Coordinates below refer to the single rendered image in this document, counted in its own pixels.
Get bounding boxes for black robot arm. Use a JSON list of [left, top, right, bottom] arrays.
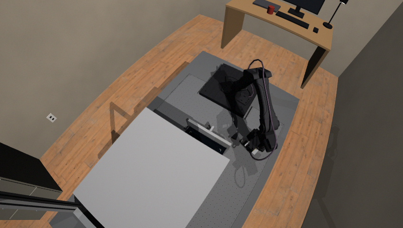
[[221, 67, 280, 152]]

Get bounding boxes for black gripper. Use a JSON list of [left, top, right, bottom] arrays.
[[247, 129, 265, 152]]

